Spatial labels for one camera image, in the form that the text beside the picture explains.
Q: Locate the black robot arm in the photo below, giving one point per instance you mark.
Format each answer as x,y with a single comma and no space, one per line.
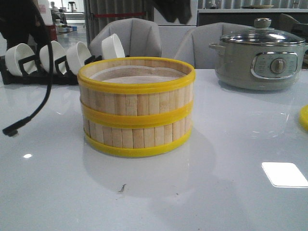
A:
20,19
172,10

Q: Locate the white cabinet boxes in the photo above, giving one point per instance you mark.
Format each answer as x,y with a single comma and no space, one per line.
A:
171,34

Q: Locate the black bowl rack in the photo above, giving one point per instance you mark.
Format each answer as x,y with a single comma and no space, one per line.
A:
63,75

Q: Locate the right grey upholstered chair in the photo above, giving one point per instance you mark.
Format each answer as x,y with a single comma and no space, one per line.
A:
194,47

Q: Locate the red bin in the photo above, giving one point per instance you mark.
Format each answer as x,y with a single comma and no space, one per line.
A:
52,32

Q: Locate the grey electric cooking pot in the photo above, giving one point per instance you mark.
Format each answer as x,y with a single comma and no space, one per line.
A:
256,67

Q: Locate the bamboo steamer tray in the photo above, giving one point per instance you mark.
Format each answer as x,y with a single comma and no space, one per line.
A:
137,142
136,105

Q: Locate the grey upholstered chair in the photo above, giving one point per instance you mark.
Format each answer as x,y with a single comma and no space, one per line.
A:
194,47
138,37

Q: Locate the left grey upholstered chair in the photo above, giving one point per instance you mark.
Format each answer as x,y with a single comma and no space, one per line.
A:
138,37

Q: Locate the glass pot lid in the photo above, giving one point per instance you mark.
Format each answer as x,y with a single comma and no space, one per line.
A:
262,34

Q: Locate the woven bamboo steamer lid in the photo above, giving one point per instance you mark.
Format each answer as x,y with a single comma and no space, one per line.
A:
303,117

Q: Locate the white ceramic bowl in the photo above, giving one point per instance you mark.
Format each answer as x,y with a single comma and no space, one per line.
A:
58,52
14,54
112,47
76,56

